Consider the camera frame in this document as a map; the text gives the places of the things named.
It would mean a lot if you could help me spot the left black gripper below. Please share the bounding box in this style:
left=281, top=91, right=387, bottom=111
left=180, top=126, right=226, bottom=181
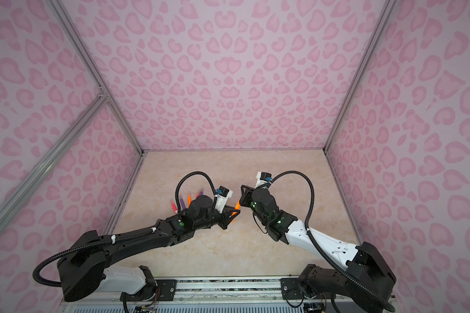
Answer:
left=195, top=203, right=242, bottom=232

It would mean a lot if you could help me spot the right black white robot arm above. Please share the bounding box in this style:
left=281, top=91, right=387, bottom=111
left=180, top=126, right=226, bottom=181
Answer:
left=239, top=185, right=396, bottom=312

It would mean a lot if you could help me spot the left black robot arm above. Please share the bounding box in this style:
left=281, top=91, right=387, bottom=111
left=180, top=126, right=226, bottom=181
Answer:
left=57, top=195, right=240, bottom=302

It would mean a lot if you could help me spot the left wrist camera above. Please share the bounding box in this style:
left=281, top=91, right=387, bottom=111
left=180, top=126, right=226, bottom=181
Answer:
left=215, top=186, right=233, bottom=213

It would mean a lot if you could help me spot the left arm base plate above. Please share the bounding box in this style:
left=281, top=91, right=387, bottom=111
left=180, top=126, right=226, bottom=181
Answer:
left=120, top=279, right=178, bottom=302

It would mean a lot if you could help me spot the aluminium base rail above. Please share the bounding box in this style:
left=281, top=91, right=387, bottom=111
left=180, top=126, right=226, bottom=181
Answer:
left=56, top=275, right=400, bottom=313

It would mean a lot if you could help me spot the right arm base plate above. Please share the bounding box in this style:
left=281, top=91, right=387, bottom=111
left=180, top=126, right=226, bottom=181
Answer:
left=279, top=277, right=305, bottom=301

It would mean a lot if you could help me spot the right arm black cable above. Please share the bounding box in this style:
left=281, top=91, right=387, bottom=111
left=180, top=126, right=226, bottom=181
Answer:
left=268, top=170, right=396, bottom=313

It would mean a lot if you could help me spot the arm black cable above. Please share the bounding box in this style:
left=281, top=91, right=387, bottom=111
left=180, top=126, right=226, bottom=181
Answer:
left=32, top=171, right=217, bottom=288
left=268, top=170, right=396, bottom=313

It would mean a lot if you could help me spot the diagonal aluminium frame bar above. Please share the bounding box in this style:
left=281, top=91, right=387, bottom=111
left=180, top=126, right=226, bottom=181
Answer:
left=0, top=92, right=107, bottom=236

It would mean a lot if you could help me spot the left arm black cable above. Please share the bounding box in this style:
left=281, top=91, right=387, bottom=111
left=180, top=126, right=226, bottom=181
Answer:
left=32, top=171, right=217, bottom=288

